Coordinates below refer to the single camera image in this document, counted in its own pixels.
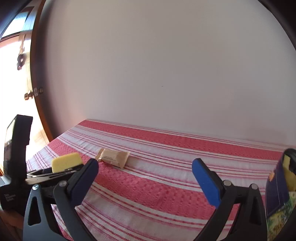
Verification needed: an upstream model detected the beige snack packet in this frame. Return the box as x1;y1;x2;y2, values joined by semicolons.
95;148;130;169

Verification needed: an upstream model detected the round metal cookie tin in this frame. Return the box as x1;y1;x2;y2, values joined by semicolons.
265;148;295;240

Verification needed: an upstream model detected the striped red white tablecloth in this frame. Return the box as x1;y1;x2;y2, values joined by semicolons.
27;120;286;240

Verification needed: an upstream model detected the wooden door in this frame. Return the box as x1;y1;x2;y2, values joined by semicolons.
1;1;53;171

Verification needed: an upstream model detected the brass door handle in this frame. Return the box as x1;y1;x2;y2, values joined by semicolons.
24;87;44;100

